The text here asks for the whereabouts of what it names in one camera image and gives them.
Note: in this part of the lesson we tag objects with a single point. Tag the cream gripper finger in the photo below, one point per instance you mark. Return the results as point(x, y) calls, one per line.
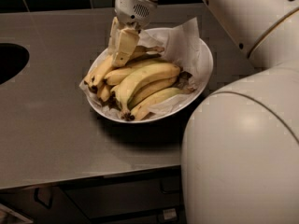
point(115, 28)
point(125, 42)

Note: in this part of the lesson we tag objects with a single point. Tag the white rounded gripper body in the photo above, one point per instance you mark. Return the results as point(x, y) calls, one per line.
point(132, 8)

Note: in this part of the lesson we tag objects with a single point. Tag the curved yellow banana top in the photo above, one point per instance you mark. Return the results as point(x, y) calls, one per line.
point(116, 76)

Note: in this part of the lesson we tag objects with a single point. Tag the long yellow banana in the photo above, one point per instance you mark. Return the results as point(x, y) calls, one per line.
point(95, 78)

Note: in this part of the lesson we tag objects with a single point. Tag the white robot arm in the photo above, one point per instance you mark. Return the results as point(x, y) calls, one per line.
point(240, 151)

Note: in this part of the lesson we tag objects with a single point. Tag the white oval bowl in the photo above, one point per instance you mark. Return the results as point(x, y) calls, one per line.
point(199, 66)

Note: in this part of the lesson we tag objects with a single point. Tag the large yellow banana middle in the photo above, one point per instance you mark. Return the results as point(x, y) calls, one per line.
point(140, 78)

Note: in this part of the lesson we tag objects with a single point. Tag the yellow banana lower middle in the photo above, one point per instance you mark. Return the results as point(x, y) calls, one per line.
point(149, 89)

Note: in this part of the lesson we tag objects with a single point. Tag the small yellow banana left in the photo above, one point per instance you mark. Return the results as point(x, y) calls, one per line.
point(104, 93)

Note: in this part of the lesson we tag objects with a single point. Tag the yellow green banana bottom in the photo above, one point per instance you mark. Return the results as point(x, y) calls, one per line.
point(141, 110)

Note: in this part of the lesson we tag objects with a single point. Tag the white paper liner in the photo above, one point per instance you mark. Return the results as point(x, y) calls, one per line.
point(183, 44)

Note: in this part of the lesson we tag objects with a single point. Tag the round dark sink hole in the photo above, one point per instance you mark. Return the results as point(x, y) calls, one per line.
point(13, 58)

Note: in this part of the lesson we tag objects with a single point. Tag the lower drawer with label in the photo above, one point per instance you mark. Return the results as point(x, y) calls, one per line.
point(168, 215)

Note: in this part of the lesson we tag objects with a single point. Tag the middle drawer with handle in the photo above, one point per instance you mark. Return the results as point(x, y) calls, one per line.
point(127, 197)

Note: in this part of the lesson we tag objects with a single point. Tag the left cabinet door handle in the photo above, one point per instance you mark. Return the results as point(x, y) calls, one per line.
point(44, 196)

